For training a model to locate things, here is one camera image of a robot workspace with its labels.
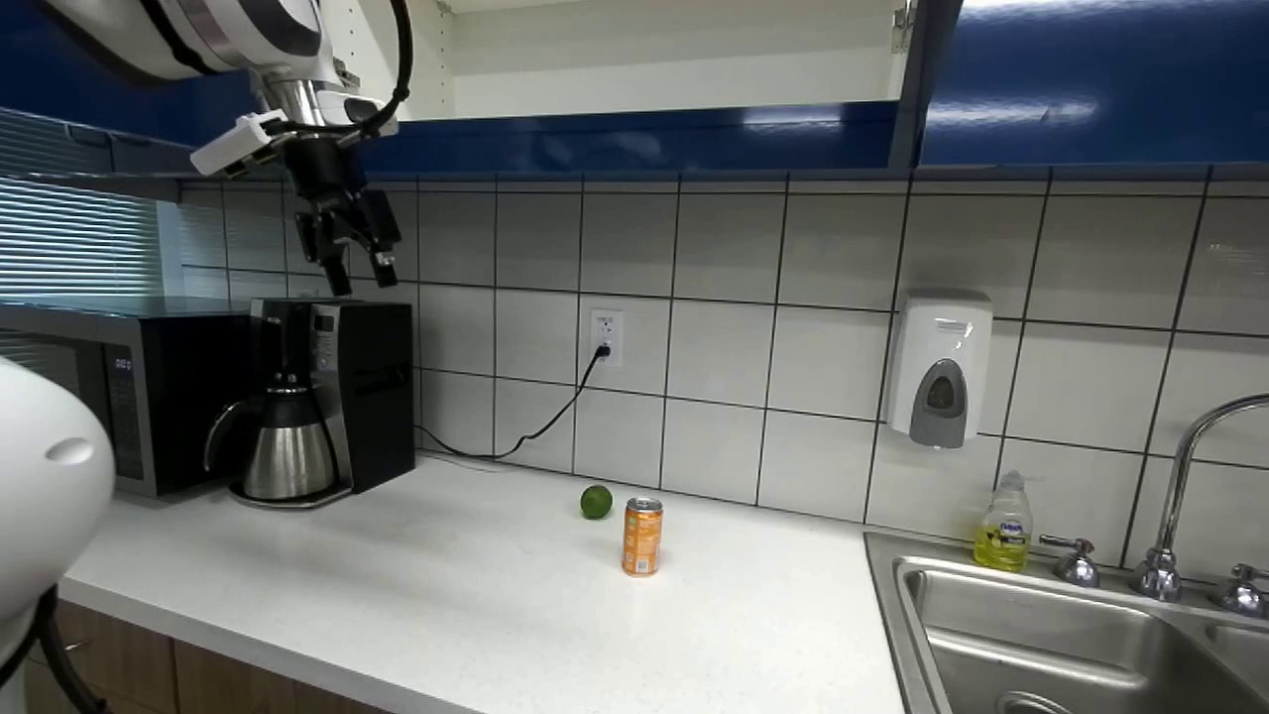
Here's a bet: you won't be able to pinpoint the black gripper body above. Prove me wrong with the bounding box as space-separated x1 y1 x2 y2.
281 129 404 261

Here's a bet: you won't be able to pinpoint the orange soda can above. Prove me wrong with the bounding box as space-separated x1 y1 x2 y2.
621 493 668 580

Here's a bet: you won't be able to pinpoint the open white upper cabinet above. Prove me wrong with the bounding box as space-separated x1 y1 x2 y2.
313 0 927 174

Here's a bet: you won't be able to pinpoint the black steel coffee maker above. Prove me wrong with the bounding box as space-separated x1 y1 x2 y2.
244 293 420 514

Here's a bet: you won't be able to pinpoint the steel coffee carafe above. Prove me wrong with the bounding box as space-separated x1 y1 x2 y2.
199 380 344 509

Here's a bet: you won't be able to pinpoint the black steel microwave oven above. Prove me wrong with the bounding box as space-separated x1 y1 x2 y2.
0 298 257 502

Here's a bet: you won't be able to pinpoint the window blinds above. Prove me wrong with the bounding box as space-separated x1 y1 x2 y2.
0 112 187 318

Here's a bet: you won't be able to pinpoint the green lime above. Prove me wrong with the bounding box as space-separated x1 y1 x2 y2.
574 481 621 524

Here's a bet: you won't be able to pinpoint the wooden lower cabinets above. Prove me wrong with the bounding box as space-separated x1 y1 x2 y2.
19 597 391 714

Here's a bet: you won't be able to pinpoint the yellow dish soap bottle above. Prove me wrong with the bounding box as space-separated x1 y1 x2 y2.
972 469 1034 573

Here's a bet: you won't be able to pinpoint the stainless steel sink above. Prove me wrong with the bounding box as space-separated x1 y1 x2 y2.
865 528 1269 714

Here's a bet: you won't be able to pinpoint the chrome sink faucet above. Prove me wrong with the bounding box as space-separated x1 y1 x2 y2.
1135 388 1269 601

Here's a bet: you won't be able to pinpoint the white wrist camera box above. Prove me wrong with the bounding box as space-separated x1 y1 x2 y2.
187 108 290 179

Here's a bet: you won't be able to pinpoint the black power cord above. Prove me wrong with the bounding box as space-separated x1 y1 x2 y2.
414 345 621 469

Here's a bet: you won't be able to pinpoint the white wall outlet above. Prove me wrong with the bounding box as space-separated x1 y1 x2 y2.
581 305 632 372

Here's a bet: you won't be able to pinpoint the white wall soap dispenser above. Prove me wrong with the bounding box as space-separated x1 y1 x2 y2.
880 290 996 450

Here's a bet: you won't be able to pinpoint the chrome faucet handle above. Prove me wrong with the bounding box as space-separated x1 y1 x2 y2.
1038 532 1108 591
1219 561 1269 620

